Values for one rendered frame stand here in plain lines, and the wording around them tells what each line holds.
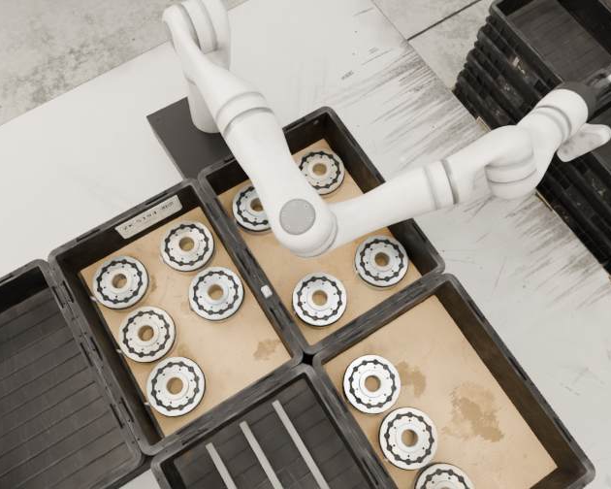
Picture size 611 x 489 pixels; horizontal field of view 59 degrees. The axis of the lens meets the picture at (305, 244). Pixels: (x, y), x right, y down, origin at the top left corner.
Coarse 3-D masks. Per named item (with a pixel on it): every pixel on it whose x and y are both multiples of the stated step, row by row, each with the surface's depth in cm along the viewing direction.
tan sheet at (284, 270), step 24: (360, 192) 112; (264, 240) 108; (360, 240) 109; (264, 264) 107; (288, 264) 107; (312, 264) 107; (336, 264) 107; (384, 264) 107; (408, 264) 107; (288, 288) 105; (360, 288) 105; (360, 312) 104; (312, 336) 102
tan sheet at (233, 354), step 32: (224, 256) 107; (160, 288) 105; (192, 320) 103; (256, 320) 103; (192, 352) 101; (224, 352) 101; (256, 352) 101; (224, 384) 99; (160, 416) 97; (192, 416) 97
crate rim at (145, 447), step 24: (168, 192) 100; (120, 216) 98; (216, 216) 99; (72, 240) 97; (48, 264) 95; (240, 264) 96; (288, 336) 92; (96, 360) 90; (288, 360) 91; (264, 384) 90; (120, 408) 88; (216, 408) 88
